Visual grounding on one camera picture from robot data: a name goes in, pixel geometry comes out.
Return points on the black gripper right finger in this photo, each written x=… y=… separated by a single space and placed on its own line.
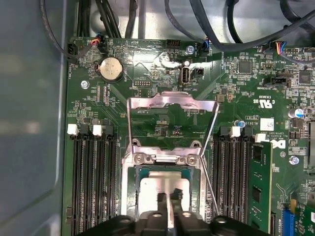
x=189 y=223

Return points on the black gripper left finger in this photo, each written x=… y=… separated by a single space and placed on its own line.
x=150 y=223

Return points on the silver CPU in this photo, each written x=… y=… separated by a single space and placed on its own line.
x=150 y=189

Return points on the metal locking lever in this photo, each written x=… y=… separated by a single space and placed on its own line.
x=210 y=184

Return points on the metal socket cover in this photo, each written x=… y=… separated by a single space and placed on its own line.
x=172 y=99

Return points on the CPU socket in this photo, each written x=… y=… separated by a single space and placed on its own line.
x=128 y=186

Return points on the black RAM slot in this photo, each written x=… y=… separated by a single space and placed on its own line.
x=89 y=184
x=228 y=184
x=240 y=184
x=217 y=184
x=112 y=184
x=101 y=184
x=78 y=184

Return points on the green RAM stick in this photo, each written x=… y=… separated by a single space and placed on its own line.
x=261 y=172

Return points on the blue expansion slot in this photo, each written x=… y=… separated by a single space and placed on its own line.
x=288 y=218

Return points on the green motherboard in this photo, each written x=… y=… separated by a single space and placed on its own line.
x=246 y=98

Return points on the internal USB port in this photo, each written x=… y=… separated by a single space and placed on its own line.
x=185 y=75

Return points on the silver coin battery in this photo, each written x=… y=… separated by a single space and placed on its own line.
x=111 y=69

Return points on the black PC case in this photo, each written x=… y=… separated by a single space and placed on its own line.
x=29 y=98

